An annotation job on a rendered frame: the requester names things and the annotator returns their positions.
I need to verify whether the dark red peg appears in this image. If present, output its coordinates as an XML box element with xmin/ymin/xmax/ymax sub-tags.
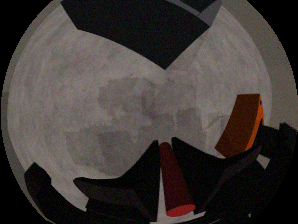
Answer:
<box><xmin>158</xmin><ymin>143</ymin><xmax>196</xmax><ymax>217</ymax></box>

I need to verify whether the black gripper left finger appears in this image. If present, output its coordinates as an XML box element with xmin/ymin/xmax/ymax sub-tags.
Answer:
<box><xmin>73</xmin><ymin>140</ymin><xmax>161</xmax><ymax>222</ymax></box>

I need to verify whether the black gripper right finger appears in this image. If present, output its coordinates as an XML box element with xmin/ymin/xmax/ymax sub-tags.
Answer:
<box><xmin>172</xmin><ymin>137</ymin><xmax>262</xmax><ymax>214</ymax></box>

